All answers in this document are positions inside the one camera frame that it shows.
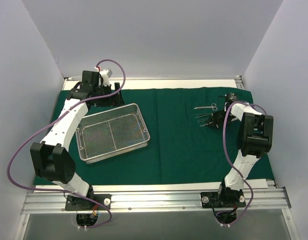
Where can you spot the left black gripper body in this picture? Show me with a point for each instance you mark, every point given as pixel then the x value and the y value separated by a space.
pixel 114 93

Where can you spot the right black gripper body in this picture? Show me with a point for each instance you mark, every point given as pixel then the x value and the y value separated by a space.
pixel 217 119

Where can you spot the steel tweezers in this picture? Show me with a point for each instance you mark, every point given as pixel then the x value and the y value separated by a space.
pixel 202 115
pixel 202 120

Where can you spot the steel surgical scissors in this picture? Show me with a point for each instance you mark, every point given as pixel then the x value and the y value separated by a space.
pixel 212 107

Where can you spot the metal mesh tray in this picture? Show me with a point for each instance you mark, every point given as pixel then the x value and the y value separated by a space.
pixel 111 133

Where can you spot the green surgical cloth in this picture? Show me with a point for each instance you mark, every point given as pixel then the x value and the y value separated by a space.
pixel 179 150

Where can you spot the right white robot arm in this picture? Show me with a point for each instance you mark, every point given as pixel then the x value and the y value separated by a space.
pixel 254 139

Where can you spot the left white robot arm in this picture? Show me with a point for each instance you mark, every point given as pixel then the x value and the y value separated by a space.
pixel 51 158

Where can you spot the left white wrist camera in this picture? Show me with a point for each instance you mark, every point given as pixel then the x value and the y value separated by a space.
pixel 105 75

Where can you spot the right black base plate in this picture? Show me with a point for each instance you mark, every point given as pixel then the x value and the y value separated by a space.
pixel 219 199

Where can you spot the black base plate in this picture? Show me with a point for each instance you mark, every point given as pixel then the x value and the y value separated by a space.
pixel 74 203
pixel 219 199

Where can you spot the aluminium frame rail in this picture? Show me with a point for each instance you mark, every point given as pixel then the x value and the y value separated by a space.
pixel 155 201

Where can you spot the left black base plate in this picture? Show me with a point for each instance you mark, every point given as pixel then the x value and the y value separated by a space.
pixel 74 203

